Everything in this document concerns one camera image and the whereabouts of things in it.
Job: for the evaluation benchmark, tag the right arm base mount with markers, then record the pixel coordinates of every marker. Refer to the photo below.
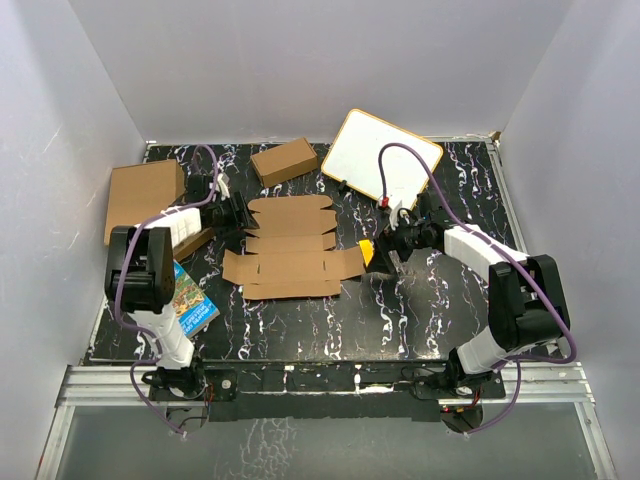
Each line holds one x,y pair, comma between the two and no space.
450,385

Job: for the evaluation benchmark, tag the flat cardboard box under large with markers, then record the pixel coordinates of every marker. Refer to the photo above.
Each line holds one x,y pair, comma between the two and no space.
191,244

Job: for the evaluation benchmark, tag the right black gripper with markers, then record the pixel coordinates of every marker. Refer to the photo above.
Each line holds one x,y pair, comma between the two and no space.
381,259

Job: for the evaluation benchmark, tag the white board orange rim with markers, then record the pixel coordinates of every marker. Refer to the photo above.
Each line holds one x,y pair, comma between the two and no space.
379,159

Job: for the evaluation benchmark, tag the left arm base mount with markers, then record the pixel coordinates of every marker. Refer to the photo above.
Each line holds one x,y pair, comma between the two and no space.
193,384

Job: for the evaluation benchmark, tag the aluminium frame rail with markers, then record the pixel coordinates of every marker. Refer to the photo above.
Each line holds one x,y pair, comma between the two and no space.
325,421

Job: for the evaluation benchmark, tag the large closed cardboard box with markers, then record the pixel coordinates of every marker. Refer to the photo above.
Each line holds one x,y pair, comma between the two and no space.
138,192

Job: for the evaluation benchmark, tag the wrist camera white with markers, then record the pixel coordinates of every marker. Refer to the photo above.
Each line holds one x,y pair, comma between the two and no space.
222,186
392,209

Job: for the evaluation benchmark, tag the yellow rectangular block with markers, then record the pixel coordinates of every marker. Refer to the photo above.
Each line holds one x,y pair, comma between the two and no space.
367,250

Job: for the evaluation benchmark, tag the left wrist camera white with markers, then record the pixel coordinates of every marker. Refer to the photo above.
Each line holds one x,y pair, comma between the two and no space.
222,186

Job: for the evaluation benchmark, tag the colourful children's book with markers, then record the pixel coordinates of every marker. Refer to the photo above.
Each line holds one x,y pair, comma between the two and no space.
194,310

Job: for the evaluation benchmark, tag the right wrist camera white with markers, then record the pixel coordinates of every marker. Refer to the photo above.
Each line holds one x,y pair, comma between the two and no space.
392,209

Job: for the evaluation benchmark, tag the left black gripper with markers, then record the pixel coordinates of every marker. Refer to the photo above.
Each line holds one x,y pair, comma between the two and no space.
240,218

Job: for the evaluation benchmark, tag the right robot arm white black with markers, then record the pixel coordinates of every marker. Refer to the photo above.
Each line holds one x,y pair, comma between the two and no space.
526,303

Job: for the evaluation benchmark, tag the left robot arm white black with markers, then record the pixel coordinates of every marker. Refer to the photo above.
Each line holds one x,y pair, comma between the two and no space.
139,278

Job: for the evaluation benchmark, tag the small cardboard box at back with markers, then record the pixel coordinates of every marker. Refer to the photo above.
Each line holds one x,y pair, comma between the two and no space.
284,162

